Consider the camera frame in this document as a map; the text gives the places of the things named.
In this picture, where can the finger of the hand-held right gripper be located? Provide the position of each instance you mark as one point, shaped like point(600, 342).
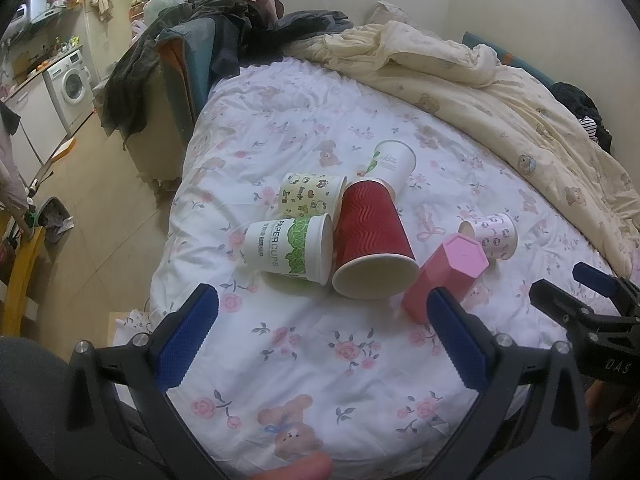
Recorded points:
point(595, 278)
point(560, 301)

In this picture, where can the pink hexagonal plastic cup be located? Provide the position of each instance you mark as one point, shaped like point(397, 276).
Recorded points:
point(440, 270)

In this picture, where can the armchair with orange cushion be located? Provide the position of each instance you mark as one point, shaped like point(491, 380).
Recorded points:
point(172, 65)

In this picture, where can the white floral bed sheet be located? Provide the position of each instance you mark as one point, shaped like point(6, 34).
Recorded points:
point(300, 350)

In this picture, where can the white washing machine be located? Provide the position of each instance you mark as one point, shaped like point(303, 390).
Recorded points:
point(70, 85)

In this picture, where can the yellow cartoon-print paper cup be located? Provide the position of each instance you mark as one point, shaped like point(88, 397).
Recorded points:
point(310, 195)

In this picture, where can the orange flat board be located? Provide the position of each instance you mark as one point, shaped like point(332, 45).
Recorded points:
point(62, 149)

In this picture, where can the blue pillow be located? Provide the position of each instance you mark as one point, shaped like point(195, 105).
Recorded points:
point(525, 62)

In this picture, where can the pile of dark clothes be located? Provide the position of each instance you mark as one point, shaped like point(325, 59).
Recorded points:
point(200, 15)

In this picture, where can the white leaf-print paper cup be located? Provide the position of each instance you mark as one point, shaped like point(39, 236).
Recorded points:
point(395, 160)

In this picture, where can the black clothing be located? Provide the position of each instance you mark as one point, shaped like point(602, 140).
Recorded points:
point(580, 105)

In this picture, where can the red ripple paper cup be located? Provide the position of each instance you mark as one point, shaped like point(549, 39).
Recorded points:
point(370, 225)

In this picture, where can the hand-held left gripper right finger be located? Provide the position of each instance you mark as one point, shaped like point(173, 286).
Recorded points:
point(457, 340)

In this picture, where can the yellow stool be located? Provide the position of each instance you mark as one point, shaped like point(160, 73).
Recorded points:
point(22, 280)

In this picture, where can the person's left hand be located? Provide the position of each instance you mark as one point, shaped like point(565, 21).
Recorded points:
point(292, 469)

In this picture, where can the pale pink hanging garment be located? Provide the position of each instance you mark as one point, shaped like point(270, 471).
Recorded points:
point(10, 160)

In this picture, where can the cream bear-print quilt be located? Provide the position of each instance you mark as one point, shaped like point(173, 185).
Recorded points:
point(500, 90)

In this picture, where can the white green-print paper cup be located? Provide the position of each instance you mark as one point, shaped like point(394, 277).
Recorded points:
point(280, 245)

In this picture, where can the white plastic bag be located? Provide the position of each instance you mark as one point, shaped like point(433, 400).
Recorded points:
point(162, 2)

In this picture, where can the white kitchen cabinet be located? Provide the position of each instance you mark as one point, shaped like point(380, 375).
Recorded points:
point(30, 120)

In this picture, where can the small pink-patterned paper cup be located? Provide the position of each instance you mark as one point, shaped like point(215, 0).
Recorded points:
point(492, 235)

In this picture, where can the grey trash bin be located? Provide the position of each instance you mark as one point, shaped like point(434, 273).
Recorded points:
point(55, 217)

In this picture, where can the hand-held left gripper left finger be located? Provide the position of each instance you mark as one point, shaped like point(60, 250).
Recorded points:
point(185, 340)

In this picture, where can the beige hanging cloth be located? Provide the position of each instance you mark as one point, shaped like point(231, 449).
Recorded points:
point(101, 4)

